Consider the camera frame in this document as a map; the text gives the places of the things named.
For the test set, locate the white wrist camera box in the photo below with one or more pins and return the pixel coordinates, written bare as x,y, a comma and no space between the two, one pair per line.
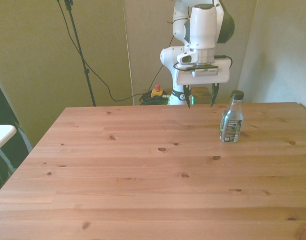
205,71

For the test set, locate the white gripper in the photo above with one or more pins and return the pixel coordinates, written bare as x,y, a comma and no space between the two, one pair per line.
205,76

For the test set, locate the black camera stand pole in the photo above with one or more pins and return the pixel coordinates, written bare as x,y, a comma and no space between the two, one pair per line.
80,52

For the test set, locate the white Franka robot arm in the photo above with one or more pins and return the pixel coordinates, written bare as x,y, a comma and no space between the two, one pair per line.
202,27

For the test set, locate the small white side table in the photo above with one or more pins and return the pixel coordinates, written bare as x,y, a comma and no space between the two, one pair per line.
0,136

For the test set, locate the clear plastic bottle black cap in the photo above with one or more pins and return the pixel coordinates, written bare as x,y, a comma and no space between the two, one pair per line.
231,120

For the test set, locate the yellow emergency stop button box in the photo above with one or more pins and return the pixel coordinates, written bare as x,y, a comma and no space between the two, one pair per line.
157,92

